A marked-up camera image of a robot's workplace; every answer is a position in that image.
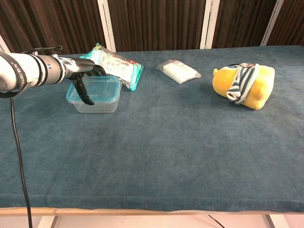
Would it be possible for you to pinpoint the white table leg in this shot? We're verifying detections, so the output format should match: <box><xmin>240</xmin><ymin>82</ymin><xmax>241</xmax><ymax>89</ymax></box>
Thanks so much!
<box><xmin>38</xmin><ymin>215</ymin><xmax>59</xmax><ymax>228</ymax></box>
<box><xmin>262</xmin><ymin>214</ymin><xmax>280</xmax><ymax>228</ymax></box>

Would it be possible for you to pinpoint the white partition frame post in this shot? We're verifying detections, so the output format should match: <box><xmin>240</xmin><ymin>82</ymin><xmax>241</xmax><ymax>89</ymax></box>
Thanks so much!
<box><xmin>0</xmin><ymin>35</ymin><xmax>11</xmax><ymax>54</ymax></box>
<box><xmin>260</xmin><ymin>0</ymin><xmax>285</xmax><ymax>47</ymax></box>
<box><xmin>97</xmin><ymin>0</ymin><xmax>117</xmax><ymax>52</ymax></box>
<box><xmin>199</xmin><ymin>0</ymin><xmax>220</xmax><ymax>50</ymax></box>

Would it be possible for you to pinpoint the teal plastic container lid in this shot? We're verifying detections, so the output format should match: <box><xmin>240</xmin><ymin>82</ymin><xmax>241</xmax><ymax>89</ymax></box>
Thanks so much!
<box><xmin>65</xmin><ymin>75</ymin><xmax>123</xmax><ymax>103</ymax></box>

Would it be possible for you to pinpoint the clear plastic food container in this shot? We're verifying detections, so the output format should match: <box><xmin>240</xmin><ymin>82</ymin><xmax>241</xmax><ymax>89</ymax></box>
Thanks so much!
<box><xmin>66</xmin><ymin>78</ymin><xmax>122</xmax><ymax>114</ymax></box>

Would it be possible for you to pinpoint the white packet in clear bag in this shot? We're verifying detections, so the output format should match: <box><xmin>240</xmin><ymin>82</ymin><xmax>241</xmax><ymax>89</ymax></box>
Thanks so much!
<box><xmin>155</xmin><ymin>59</ymin><xmax>202</xmax><ymax>85</ymax></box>

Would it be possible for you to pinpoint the blue table cloth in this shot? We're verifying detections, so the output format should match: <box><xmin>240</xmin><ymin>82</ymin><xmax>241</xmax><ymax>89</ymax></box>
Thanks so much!
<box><xmin>0</xmin><ymin>45</ymin><xmax>304</xmax><ymax>213</ymax></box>

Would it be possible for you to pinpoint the teal white snack bag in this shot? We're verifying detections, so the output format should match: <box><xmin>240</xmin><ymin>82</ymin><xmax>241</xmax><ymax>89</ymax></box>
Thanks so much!
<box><xmin>80</xmin><ymin>42</ymin><xmax>144</xmax><ymax>92</ymax></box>

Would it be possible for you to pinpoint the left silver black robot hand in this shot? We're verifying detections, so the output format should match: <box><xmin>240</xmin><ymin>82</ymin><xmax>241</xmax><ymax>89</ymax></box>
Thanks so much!
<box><xmin>63</xmin><ymin>57</ymin><xmax>107</xmax><ymax>106</ymax></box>

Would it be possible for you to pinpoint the blue white striped cloth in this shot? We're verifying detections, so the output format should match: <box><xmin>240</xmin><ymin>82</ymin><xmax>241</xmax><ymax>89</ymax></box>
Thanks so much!
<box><xmin>226</xmin><ymin>62</ymin><xmax>260</xmax><ymax>105</ymax></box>

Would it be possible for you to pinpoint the yellow plush toy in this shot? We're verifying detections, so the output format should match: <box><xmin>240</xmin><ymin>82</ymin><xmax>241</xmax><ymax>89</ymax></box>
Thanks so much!
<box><xmin>212</xmin><ymin>63</ymin><xmax>276</xmax><ymax>110</ymax></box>

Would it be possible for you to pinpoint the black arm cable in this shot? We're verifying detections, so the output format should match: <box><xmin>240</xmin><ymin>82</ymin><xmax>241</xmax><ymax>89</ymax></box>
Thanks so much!
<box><xmin>0</xmin><ymin>45</ymin><xmax>63</xmax><ymax>228</ymax></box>

